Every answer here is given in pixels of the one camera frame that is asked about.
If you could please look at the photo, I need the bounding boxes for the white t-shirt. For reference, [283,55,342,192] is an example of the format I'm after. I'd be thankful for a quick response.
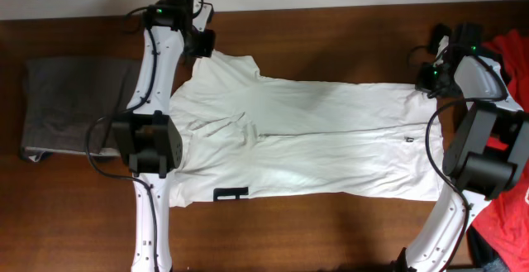
[169,52,443,207]

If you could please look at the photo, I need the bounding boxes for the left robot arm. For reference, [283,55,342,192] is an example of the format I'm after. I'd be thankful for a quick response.
[112,0,216,272]

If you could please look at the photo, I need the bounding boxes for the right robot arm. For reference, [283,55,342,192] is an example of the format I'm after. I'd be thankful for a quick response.
[389,22,528,272]

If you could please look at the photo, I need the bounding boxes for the black garment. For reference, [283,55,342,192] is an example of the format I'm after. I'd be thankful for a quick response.
[427,22,511,83]

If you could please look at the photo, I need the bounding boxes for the folded grey trousers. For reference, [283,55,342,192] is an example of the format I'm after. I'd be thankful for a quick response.
[19,56,141,162]

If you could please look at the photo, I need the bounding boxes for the red t-shirt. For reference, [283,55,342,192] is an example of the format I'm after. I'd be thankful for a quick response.
[472,30,528,272]

